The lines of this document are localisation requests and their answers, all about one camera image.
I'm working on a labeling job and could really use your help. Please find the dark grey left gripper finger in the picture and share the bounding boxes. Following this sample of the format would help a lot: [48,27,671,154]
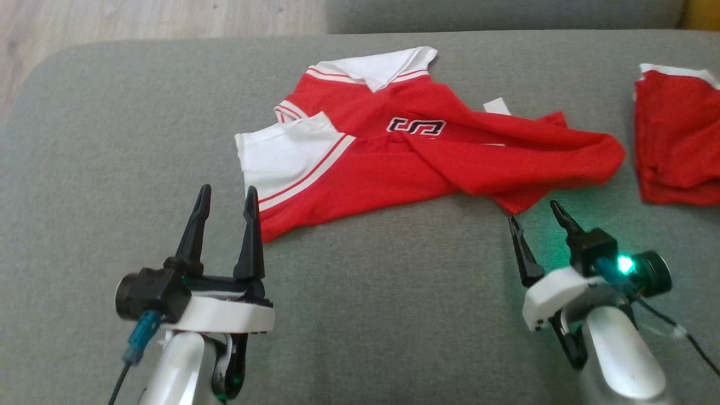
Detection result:
[232,186,266,283]
[164,184,213,277]

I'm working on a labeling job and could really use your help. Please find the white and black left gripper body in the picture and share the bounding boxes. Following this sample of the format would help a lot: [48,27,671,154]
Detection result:
[162,273,276,335]

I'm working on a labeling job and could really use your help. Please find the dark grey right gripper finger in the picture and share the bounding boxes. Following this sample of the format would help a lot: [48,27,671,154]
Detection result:
[507,215,546,289]
[550,200,587,244]

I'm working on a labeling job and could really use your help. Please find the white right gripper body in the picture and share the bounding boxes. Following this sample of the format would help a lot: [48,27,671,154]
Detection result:
[521,265,619,334]

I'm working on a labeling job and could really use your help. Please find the red shorts with number 23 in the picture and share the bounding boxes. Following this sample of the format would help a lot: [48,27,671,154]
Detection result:
[633,63,720,206]

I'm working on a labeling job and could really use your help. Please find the red and white jersey shirt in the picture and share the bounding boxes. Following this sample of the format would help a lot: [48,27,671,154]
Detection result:
[234,46,627,244]

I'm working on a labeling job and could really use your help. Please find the large grey sofa chaise cushion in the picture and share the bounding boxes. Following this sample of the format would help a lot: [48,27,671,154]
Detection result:
[0,29,720,405]

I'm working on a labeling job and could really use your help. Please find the grey sofa seat cushion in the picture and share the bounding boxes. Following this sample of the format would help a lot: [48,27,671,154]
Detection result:
[326,0,686,34]

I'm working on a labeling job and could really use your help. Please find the yellow sofa backrest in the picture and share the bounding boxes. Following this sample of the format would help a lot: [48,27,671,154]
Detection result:
[678,0,720,32]

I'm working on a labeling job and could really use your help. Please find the blue left camera cable connector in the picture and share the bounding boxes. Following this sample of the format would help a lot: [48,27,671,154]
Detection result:
[122,309,163,367]

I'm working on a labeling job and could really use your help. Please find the thin black left camera cable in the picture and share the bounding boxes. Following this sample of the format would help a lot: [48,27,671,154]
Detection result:
[106,360,133,405]

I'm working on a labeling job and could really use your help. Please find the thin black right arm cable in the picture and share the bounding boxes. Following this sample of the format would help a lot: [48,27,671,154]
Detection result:
[634,297,720,379]

